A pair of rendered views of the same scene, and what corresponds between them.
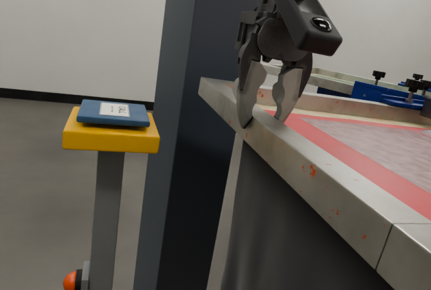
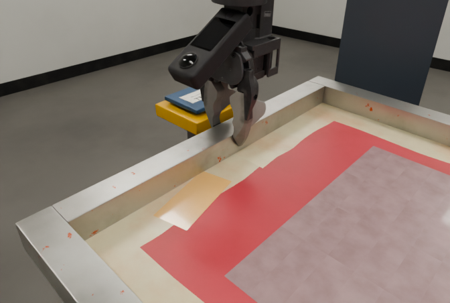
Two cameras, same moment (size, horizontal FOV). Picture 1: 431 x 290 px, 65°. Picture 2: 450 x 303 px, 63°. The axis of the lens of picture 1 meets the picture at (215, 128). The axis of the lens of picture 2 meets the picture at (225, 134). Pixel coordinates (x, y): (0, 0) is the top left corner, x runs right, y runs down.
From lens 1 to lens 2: 56 cm
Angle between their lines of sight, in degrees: 58
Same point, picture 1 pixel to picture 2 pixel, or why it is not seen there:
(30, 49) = not seen: hidden behind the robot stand
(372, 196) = (89, 196)
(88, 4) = not seen: outside the picture
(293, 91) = (240, 112)
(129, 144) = (182, 123)
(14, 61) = not seen: hidden behind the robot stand
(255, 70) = (209, 88)
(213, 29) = (372, 20)
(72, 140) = (159, 111)
